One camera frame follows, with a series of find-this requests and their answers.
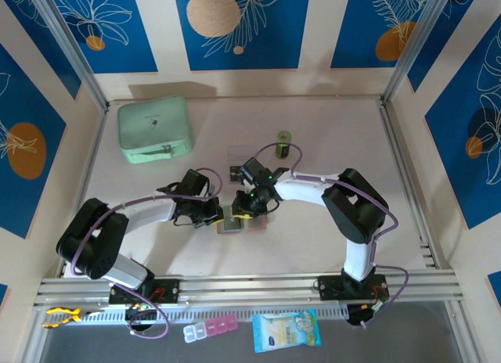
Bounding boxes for tan leather card holder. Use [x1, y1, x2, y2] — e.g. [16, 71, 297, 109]
[216, 206, 269, 235]

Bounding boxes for mint green zip pouch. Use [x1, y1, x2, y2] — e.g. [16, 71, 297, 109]
[117, 95, 195, 164]

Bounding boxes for white and pink pill organizer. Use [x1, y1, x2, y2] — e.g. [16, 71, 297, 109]
[182, 314, 239, 344]

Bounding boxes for blue and yellow snack packet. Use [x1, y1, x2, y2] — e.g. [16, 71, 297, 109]
[252, 308, 323, 354]

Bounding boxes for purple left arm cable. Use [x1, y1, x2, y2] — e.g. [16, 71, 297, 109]
[72, 167, 224, 340]

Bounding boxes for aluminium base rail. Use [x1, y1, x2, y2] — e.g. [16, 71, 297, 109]
[33, 271, 465, 311]

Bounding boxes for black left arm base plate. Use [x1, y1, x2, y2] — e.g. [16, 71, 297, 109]
[108, 277, 182, 305]

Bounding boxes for slotted grey cable duct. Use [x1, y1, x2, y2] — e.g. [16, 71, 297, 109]
[42, 304, 349, 327]

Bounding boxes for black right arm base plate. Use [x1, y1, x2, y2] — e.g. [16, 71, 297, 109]
[317, 275, 389, 301]

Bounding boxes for aluminium side rail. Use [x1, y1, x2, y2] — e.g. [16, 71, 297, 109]
[58, 102, 110, 278]
[377, 100, 442, 270]

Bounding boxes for yellow handled pliers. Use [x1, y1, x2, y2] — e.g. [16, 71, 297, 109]
[42, 307, 105, 329]

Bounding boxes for aluminium corner post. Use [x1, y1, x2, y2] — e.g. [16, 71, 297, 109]
[29, 0, 110, 112]
[381, 0, 459, 106]

